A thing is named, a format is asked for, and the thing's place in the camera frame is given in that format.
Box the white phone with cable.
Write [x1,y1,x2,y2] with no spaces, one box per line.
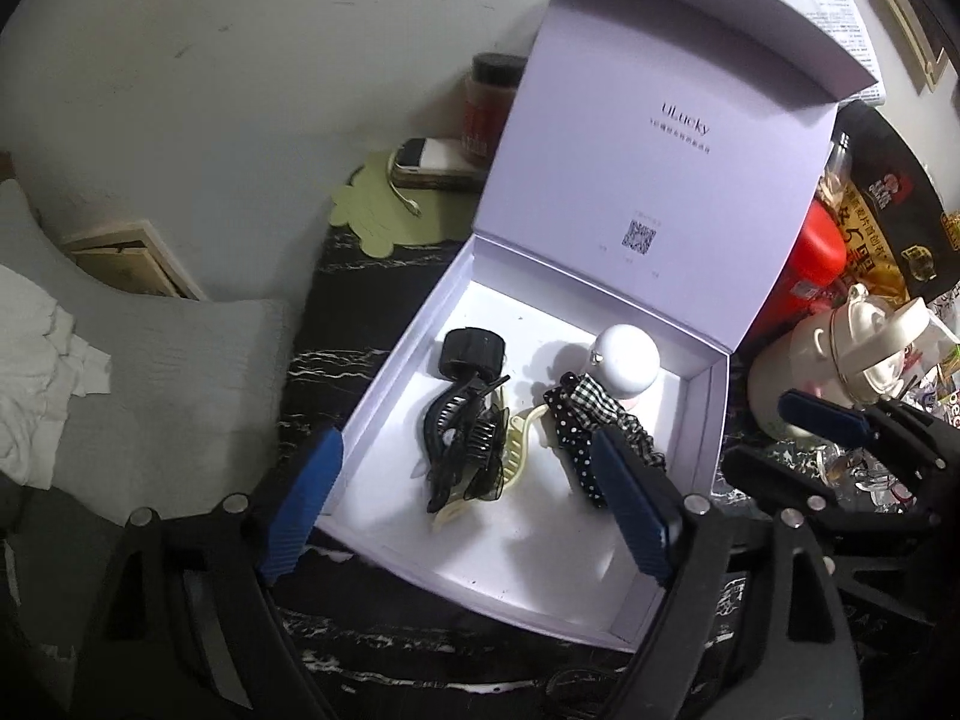
[390,136,492,192]

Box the green scalloped mat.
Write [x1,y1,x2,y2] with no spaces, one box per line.
[328,148,481,260]

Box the wooden picture frame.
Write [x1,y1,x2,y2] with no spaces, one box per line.
[870,0,953,95]

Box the white round ball case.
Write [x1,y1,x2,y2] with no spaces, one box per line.
[589,324,662,410]

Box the long black hair clip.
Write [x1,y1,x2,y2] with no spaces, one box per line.
[420,375,511,481]

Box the small black hair claw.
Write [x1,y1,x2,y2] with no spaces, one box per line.
[426,405,511,515]

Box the white cloth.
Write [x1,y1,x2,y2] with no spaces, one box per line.
[0,266,113,485]

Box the white charging cable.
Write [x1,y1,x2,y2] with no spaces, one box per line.
[390,154,425,218]

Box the red plastic container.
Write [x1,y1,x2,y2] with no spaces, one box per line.
[739,199,848,361]

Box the cream hair claw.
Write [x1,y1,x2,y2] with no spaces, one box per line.
[431,382,556,533]

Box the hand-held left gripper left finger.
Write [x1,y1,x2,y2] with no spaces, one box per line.
[60,424,346,720]

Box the black snack bag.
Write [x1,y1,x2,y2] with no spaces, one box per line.
[814,101,960,308]

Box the cream cartoon kettle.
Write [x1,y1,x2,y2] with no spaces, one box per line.
[746,285,953,443]

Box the dark lid jar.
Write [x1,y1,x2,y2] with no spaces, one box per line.
[461,52,530,166]

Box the black white gingham scrunchie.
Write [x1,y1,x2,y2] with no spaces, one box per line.
[541,371,668,473]

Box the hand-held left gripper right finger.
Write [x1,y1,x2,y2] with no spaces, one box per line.
[589,430,867,720]

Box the lavender gift box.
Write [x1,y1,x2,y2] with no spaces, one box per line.
[311,0,878,653]

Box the printed paper sheet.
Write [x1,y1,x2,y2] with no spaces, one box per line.
[757,0,890,102]

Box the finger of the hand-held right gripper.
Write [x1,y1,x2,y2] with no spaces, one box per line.
[778,390,960,470]
[722,446,960,541]

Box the black hair cuff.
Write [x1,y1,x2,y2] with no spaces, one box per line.
[433,326,507,383]

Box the grey cushion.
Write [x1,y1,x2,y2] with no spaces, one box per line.
[0,180,301,526]

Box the black polka dot scrunchie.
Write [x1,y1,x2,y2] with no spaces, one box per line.
[559,420,612,511]

